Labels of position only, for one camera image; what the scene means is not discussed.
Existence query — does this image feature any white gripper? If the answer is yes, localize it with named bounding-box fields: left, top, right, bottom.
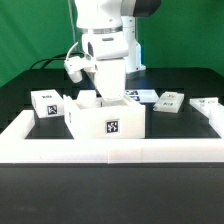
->
left=87, top=58, right=126, bottom=101

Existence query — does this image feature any white cabinet body box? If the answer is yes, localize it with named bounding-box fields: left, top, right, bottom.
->
left=63, top=90, right=145, bottom=139

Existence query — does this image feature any white cabinet door panel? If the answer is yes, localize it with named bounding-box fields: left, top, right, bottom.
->
left=153, top=91, right=184, bottom=113

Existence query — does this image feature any white cabinet top panel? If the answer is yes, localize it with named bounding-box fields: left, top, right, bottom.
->
left=189, top=97, right=218, bottom=117

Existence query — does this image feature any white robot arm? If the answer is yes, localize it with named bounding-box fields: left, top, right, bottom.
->
left=74, top=0, right=162, bottom=101

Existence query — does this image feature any white marker sheet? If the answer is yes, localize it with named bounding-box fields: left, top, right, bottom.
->
left=125, top=89, right=159, bottom=103

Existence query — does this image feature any small white tagged box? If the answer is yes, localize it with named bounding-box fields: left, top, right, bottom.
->
left=31, top=89, right=64, bottom=118

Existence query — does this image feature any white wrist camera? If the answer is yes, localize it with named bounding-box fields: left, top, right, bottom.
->
left=64, top=56, right=95, bottom=83

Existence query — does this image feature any black cable bundle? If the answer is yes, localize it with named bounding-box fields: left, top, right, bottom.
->
left=29, top=51, right=84, bottom=70

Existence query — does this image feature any white U-shaped frame wall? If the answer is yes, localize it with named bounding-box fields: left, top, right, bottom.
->
left=0, top=110, right=224, bottom=164

